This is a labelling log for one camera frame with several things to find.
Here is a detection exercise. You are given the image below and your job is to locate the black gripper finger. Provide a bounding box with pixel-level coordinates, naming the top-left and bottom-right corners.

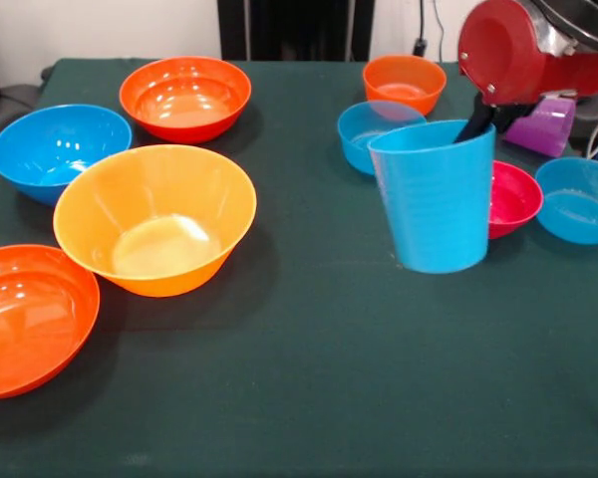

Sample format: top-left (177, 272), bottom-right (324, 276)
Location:
top-left (452, 92), bottom-right (497, 145)
top-left (495, 102), bottom-right (534, 134)

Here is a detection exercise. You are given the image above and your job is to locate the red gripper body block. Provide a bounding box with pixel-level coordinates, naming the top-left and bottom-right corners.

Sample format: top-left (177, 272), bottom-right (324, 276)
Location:
top-left (456, 0), bottom-right (598, 109)

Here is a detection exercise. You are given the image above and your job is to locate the purple cup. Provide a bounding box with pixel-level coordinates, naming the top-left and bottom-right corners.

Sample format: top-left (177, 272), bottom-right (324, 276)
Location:
top-left (502, 97), bottom-right (577, 159)

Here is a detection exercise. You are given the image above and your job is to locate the small pink bowl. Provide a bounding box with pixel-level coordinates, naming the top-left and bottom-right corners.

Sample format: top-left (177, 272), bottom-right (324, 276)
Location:
top-left (487, 159), bottom-right (545, 240)

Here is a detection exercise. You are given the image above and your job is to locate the blue cup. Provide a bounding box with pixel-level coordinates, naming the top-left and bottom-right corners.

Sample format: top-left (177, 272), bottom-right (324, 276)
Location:
top-left (367, 119), bottom-right (497, 275)

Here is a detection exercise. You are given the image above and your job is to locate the large yellow-orange bowl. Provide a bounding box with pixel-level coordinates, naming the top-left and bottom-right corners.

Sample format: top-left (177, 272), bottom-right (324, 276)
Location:
top-left (52, 143), bottom-right (258, 299)

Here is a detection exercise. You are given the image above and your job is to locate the large blue bowl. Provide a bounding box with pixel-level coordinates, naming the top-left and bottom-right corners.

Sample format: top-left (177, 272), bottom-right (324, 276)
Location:
top-left (0, 103), bottom-right (134, 208)

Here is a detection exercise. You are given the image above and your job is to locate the large orange bowl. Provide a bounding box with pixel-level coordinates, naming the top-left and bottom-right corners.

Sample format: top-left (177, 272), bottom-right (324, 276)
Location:
top-left (0, 243), bottom-right (102, 401)
top-left (119, 55), bottom-right (253, 145)

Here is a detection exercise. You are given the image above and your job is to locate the small orange bowl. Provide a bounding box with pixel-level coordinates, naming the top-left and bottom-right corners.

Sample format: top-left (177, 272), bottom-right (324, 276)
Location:
top-left (362, 54), bottom-right (449, 118)

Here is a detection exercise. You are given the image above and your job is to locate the small blue bowl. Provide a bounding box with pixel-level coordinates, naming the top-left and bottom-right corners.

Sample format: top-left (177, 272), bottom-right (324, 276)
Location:
top-left (534, 156), bottom-right (598, 246)
top-left (336, 100), bottom-right (428, 176)

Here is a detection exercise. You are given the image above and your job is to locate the dark green table cloth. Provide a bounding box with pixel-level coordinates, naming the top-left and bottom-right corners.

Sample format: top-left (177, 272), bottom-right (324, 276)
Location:
top-left (0, 57), bottom-right (598, 478)

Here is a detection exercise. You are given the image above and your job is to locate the black cable with plug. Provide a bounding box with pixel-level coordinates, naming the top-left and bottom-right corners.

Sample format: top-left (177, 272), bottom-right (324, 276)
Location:
top-left (411, 0), bottom-right (446, 64)

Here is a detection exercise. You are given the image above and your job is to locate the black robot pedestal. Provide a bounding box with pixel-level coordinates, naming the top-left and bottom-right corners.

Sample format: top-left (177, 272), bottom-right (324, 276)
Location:
top-left (216, 0), bottom-right (376, 62)

